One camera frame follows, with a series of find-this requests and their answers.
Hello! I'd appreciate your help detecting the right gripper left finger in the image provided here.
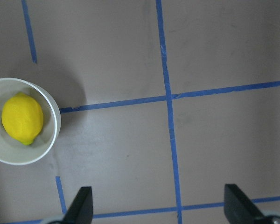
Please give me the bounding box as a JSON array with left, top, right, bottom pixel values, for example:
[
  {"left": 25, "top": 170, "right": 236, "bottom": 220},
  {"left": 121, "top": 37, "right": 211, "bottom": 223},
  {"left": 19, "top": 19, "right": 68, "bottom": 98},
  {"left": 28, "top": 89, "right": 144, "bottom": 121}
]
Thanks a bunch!
[{"left": 63, "top": 186, "right": 93, "bottom": 224}]

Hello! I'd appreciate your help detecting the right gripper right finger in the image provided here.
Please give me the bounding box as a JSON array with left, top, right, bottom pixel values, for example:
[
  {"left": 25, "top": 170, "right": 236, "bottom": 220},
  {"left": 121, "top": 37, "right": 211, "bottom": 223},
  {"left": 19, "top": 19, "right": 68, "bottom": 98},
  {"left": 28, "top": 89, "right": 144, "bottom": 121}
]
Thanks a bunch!
[{"left": 224, "top": 184, "right": 265, "bottom": 224}]

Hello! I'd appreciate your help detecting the yellow lemon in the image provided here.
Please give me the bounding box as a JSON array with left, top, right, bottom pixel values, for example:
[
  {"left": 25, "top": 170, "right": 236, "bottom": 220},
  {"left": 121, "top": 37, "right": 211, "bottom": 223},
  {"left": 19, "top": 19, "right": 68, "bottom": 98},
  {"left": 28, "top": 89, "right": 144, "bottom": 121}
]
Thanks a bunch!
[{"left": 1, "top": 92, "right": 44, "bottom": 145}]

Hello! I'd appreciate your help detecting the white ceramic bowl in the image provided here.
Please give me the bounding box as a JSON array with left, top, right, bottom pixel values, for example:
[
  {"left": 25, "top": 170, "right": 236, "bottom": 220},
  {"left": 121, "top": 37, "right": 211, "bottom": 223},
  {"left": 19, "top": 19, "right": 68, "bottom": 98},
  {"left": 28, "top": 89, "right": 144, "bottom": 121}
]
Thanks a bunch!
[{"left": 0, "top": 78, "right": 61, "bottom": 165}]

